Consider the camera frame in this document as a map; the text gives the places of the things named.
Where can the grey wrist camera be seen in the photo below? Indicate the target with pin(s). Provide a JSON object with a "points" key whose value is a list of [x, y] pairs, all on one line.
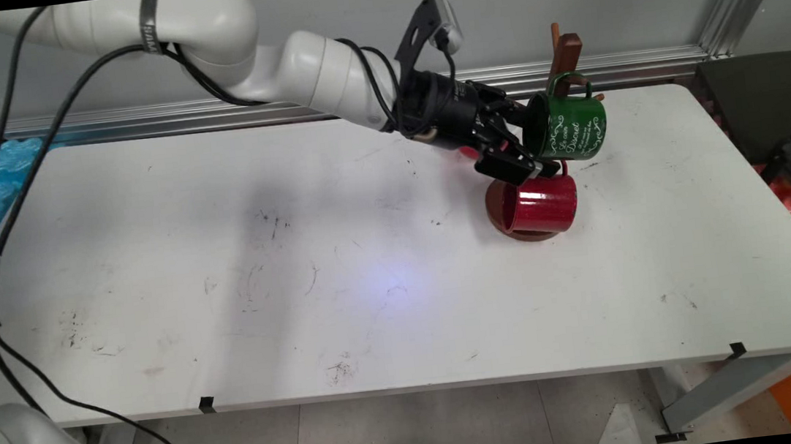
{"points": [[446, 18]]}

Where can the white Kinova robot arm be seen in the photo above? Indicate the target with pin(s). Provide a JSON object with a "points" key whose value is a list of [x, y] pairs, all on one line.
{"points": [[306, 69]]}

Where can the horizontal aluminium frame rail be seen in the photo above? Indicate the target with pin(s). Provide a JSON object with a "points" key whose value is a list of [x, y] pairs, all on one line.
{"points": [[135, 121]]}

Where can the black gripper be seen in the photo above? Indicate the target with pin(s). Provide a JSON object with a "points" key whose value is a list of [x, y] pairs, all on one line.
{"points": [[442, 110]]}

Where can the black table edge clip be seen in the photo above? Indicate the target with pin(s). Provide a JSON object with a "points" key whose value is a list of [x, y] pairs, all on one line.
{"points": [[737, 350], [206, 404]]}

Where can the green enamel mug white print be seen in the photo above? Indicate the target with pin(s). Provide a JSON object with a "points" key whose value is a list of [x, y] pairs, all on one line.
{"points": [[570, 130]]}

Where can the red enamel mug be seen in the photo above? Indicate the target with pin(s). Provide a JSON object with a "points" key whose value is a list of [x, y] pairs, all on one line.
{"points": [[544, 206]]}

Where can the dark grey chair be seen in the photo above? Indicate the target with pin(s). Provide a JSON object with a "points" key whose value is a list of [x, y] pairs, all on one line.
{"points": [[758, 103]]}

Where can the brown wooden mug tree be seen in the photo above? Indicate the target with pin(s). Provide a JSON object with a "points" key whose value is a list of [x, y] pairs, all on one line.
{"points": [[568, 49]]}

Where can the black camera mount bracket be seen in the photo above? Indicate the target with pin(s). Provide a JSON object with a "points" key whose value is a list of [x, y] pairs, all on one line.
{"points": [[417, 39]]}

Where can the grey table leg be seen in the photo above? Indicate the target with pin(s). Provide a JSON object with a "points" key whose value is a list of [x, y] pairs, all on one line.
{"points": [[722, 390]]}

